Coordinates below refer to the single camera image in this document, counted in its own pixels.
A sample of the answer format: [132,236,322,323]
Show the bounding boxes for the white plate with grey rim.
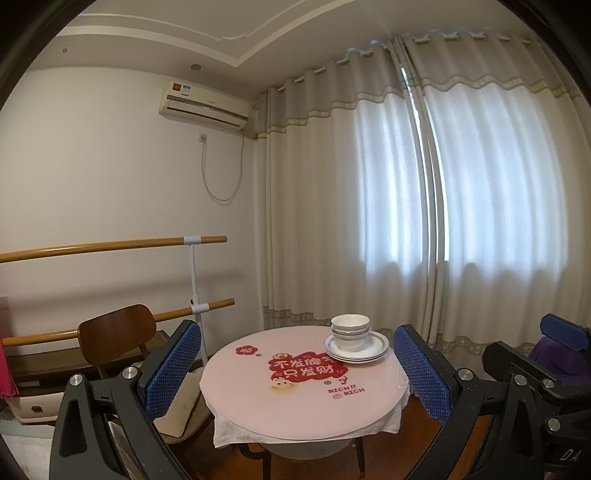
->
[324,331,390,359]
[326,345,389,364]

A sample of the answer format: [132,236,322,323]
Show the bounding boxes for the beige seat cushion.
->
[151,369,214,439]

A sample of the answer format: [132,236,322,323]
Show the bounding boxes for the beige plastic storage box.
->
[8,369,63,424]

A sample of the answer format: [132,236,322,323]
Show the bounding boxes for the wooden barre rail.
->
[0,235,228,264]
[0,298,236,348]

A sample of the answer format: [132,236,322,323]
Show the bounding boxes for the beige curtain panel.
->
[399,25,591,358]
[255,37,432,354]

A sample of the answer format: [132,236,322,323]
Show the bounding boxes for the wall air conditioner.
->
[158,79,250,135]

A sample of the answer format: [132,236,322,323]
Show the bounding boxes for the round pink table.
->
[199,325,409,428]

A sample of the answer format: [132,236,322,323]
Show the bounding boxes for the purple cloth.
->
[529,335,588,377]

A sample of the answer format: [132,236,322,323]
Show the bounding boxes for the brown wooden chair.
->
[78,304,218,462]

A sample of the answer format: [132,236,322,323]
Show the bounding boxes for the pink cloth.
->
[0,336,20,398]

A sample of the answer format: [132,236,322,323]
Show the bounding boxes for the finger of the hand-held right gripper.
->
[482,340,583,407]
[540,314,591,346]

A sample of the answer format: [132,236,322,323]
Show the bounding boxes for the white bowl with grey band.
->
[332,333,370,353]
[330,325,371,344]
[331,314,371,337]

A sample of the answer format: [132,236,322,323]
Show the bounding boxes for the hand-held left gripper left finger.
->
[48,319,204,480]

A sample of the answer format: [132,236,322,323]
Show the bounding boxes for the white table cloth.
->
[204,364,411,449]

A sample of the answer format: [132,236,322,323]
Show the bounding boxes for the white barre stand post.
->
[183,235,209,370]

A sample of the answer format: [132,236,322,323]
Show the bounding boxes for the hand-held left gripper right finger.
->
[392,324,550,480]

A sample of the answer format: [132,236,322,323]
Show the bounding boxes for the white power cable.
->
[198,133,246,203]

